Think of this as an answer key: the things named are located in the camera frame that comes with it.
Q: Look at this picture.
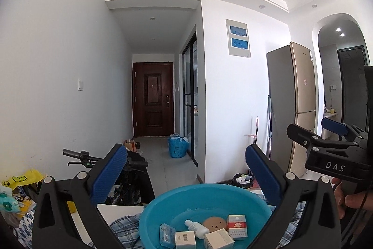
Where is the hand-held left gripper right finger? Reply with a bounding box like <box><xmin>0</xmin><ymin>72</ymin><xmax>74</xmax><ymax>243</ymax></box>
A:
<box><xmin>242</xmin><ymin>144</ymin><xmax>342</xmax><ymax>249</ymax></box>

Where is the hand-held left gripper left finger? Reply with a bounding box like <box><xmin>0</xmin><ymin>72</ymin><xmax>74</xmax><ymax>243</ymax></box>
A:
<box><xmin>31</xmin><ymin>143</ymin><xmax>129</xmax><ymax>249</ymax></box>

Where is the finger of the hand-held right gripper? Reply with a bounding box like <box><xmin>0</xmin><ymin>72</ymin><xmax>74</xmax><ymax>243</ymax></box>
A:
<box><xmin>321</xmin><ymin>117</ymin><xmax>368</xmax><ymax>140</ymax></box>
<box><xmin>287</xmin><ymin>124</ymin><xmax>366</xmax><ymax>162</ymax></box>

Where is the red white cigarette pack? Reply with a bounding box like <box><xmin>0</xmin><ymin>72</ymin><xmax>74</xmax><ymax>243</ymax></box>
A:
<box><xmin>226</xmin><ymin>214</ymin><xmax>249</xmax><ymax>241</ymax></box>

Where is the tan round compact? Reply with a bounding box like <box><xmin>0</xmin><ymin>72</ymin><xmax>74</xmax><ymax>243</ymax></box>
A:
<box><xmin>203</xmin><ymin>216</ymin><xmax>227</xmax><ymax>233</ymax></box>

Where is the blue plastic basin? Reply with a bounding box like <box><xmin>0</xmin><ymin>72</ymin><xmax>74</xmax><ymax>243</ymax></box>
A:
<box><xmin>138</xmin><ymin>183</ymin><xmax>273</xmax><ymax>249</ymax></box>

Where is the cream box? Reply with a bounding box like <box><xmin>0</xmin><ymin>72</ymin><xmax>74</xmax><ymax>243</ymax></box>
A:
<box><xmin>203</xmin><ymin>228</ymin><xmax>235</xmax><ymax>249</ymax></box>

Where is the teal white box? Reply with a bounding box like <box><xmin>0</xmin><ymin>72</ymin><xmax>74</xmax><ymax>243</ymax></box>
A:
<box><xmin>159</xmin><ymin>223</ymin><xmax>176</xmax><ymax>245</ymax></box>

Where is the white plastic bottle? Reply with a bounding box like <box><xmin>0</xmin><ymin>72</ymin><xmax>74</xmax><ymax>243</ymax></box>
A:
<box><xmin>184</xmin><ymin>219</ymin><xmax>211</xmax><ymax>239</ymax></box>

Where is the white barcode box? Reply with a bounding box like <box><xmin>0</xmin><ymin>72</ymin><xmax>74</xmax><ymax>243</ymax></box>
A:
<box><xmin>175</xmin><ymin>231</ymin><xmax>196</xmax><ymax>249</ymax></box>

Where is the person's right hand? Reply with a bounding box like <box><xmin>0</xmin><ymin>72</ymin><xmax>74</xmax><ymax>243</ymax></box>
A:
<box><xmin>332</xmin><ymin>177</ymin><xmax>373</xmax><ymax>213</ymax></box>

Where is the white wash basin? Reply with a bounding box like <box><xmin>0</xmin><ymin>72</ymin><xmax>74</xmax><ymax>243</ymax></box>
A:
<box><xmin>323</xmin><ymin>108</ymin><xmax>338</xmax><ymax>139</ymax></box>

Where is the black waste bin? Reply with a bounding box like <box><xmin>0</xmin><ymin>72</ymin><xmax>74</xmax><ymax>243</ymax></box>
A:
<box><xmin>232</xmin><ymin>173</ymin><xmax>255</xmax><ymax>189</ymax></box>

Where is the gold grey refrigerator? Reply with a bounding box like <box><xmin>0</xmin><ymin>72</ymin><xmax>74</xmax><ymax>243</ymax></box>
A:
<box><xmin>266</xmin><ymin>41</ymin><xmax>317</xmax><ymax>173</ymax></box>

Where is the black bicycle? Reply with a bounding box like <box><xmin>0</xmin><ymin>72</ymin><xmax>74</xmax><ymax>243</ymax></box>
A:
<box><xmin>62</xmin><ymin>149</ymin><xmax>149</xmax><ymax>206</ymax></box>

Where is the red broom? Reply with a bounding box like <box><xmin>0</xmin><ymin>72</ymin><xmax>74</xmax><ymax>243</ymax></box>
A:
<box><xmin>248</xmin><ymin>117</ymin><xmax>260</xmax><ymax>144</ymax></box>

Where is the dark glass door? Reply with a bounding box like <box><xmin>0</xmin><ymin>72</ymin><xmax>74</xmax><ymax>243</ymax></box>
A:
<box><xmin>337</xmin><ymin>46</ymin><xmax>369</xmax><ymax>133</ymax></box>

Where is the blue plaid shirt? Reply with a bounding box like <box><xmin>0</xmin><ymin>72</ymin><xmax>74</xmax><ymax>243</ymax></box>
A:
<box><xmin>109</xmin><ymin>202</ymin><xmax>306</xmax><ymax>249</ymax></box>

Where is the blue woven bag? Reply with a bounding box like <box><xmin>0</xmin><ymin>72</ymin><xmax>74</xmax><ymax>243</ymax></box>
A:
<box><xmin>168</xmin><ymin>134</ymin><xmax>190</xmax><ymax>158</ymax></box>

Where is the yellow plastic bag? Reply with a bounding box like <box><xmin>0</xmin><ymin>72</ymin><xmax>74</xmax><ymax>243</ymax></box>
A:
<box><xmin>2</xmin><ymin>169</ymin><xmax>45</xmax><ymax>189</ymax></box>

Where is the dark brown entrance door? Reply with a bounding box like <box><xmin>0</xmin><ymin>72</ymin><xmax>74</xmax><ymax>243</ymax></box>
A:
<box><xmin>132</xmin><ymin>62</ymin><xmax>175</xmax><ymax>138</ymax></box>

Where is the black framed glass door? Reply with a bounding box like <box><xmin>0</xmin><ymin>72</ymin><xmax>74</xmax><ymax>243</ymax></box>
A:
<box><xmin>181</xmin><ymin>33</ymin><xmax>199</xmax><ymax>168</ymax></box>

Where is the white teal tissue pack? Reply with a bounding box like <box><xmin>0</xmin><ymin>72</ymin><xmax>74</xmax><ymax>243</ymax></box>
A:
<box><xmin>0</xmin><ymin>185</ymin><xmax>21</xmax><ymax>213</ymax></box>

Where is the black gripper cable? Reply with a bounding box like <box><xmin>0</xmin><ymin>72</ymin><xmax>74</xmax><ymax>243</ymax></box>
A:
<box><xmin>339</xmin><ymin>193</ymin><xmax>368</xmax><ymax>239</ymax></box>

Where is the wall panel with blue windows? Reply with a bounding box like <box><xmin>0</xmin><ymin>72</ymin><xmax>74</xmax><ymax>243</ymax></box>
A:
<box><xmin>226</xmin><ymin>18</ymin><xmax>252</xmax><ymax>58</ymax></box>

